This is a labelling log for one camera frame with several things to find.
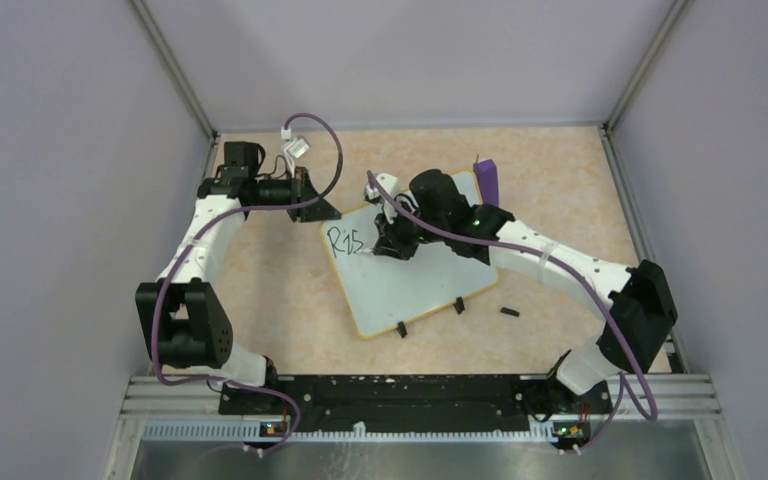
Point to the black marker cap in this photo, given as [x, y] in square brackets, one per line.
[510, 312]

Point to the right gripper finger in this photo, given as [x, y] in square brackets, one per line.
[384, 229]
[403, 253]

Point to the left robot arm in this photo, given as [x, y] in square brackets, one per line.
[183, 322]

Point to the purple eraser holder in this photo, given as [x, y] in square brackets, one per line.
[486, 174]

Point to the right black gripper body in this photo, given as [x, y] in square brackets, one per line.
[408, 233]

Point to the white cable duct rail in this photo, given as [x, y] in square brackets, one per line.
[250, 431]

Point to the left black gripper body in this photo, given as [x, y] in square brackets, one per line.
[295, 186]

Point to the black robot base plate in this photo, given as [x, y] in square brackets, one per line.
[417, 403]

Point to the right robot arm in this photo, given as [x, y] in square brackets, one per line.
[635, 302]

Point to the yellow-framed whiteboard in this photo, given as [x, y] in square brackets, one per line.
[383, 293]

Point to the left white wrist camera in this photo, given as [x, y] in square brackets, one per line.
[294, 146]

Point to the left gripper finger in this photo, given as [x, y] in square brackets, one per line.
[322, 211]
[310, 190]

